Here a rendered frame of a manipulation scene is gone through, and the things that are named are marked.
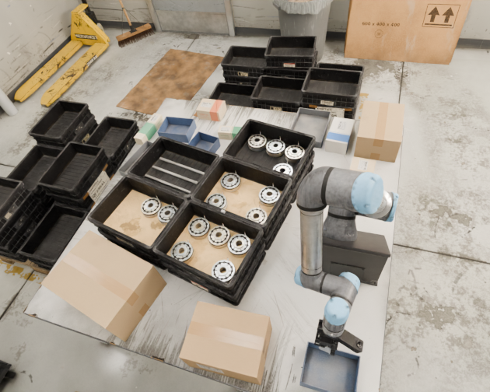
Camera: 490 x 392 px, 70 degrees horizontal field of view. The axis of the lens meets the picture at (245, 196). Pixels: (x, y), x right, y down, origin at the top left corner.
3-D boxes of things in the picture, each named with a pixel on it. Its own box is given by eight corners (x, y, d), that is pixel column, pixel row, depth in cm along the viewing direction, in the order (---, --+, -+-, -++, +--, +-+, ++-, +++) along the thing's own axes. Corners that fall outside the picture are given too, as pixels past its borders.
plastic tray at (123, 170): (149, 145, 225) (146, 140, 221) (173, 155, 217) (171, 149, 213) (120, 175, 212) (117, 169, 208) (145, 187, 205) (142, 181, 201)
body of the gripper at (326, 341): (318, 327, 136) (320, 313, 127) (341, 334, 133) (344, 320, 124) (313, 346, 131) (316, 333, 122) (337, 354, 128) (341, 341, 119)
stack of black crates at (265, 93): (307, 112, 308) (308, 78, 280) (299, 136, 291) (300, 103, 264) (264, 107, 319) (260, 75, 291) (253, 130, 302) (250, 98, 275)
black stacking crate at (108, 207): (194, 212, 176) (188, 199, 167) (159, 262, 162) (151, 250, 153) (134, 187, 190) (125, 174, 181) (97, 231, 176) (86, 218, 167)
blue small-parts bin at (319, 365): (358, 359, 138) (360, 355, 132) (353, 402, 130) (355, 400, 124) (307, 345, 143) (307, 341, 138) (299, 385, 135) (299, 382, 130)
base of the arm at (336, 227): (359, 235, 153) (363, 213, 151) (352, 243, 139) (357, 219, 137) (325, 227, 159) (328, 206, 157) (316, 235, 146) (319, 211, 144)
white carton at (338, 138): (345, 155, 201) (347, 144, 193) (324, 151, 204) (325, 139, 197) (353, 131, 211) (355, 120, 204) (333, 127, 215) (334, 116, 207)
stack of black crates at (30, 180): (59, 172, 301) (35, 144, 274) (88, 178, 292) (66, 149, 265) (29, 210, 279) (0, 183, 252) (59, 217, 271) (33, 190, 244)
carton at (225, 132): (258, 134, 219) (257, 127, 214) (256, 141, 215) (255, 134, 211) (221, 132, 224) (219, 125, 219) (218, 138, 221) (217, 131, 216)
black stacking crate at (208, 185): (292, 194, 175) (292, 179, 166) (266, 241, 161) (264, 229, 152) (225, 170, 190) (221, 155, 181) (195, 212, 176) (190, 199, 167)
